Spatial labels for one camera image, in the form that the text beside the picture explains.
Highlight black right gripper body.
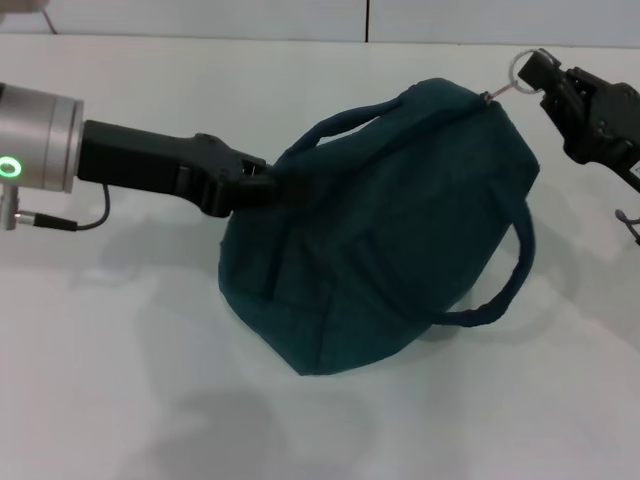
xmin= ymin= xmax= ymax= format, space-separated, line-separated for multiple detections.
xmin=562 ymin=78 xmax=640 ymax=195

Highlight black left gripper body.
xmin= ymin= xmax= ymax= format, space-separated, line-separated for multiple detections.
xmin=78 ymin=118 xmax=270 ymax=220

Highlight dark teal insulated lunch bag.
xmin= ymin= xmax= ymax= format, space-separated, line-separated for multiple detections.
xmin=218 ymin=47 xmax=555 ymax=377

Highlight grey left arm cable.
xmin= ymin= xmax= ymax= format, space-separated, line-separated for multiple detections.
xmin=13 ymin=183 xmax=112 ymax=235

